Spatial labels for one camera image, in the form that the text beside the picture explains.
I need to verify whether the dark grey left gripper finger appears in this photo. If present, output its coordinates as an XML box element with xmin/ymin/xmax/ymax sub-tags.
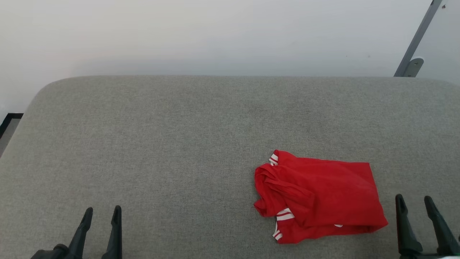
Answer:
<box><xmin>68</xmin><ymin>207</ymin><xmax>94</xmax><ymax>259</ymax></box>
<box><xmin>102</xmin><ymin>205</ymin><xmax>123</xmax><ymax>259</ymax></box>

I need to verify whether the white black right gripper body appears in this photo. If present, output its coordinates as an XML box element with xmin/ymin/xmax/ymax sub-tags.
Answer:
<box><xmin>400</xmin><ymin>253</ymin><xmax>460</xmax><ymax>259</ymax></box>

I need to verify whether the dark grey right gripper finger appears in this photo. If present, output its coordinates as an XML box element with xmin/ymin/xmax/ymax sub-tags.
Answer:
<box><xmin>424</xmin><ymin>196</ymin><xmax>460</xmax><ymax>256</ymax></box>
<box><xmin>395</xmin><ymin>194</ymin><xmax>423</xmax><ymax>256</ymax></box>

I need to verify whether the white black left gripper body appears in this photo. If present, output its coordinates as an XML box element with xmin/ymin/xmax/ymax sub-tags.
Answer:
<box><xmin>31</xmin><ymin>245</ymin><xmax>69</xmax><ymax>259</ymax></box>

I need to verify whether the red and white basketball jersey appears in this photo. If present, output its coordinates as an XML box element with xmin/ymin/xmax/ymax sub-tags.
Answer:
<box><xmin>254</xmin><ymin>150</ymin><xmax>388</xmax><ymax>244</ymax></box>

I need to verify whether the grey fabric sofa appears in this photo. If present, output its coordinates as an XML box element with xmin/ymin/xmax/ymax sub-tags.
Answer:
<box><xmin>0</xmin><ymin>75</ymin><xmax>460</xmax><ymax>259</ymax></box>

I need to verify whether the black skirting strip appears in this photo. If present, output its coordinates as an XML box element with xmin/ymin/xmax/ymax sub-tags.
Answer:
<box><xmin>0</xmin><ymin>113</ymin><xmax>24</xmax><ymax>139</ymax></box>

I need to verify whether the grey metal post bracket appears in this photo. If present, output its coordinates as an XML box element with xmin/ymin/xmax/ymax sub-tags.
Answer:
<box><xmin>402</xmin><ymin>58</ymin><xmax>424</xmax><ymax>77</ymax></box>

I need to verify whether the grey metal post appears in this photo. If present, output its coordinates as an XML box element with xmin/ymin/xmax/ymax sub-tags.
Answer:
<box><xmin>394</xmin><ymin>0</ymin><xmax>443</xmax><ymax>77</ymax></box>

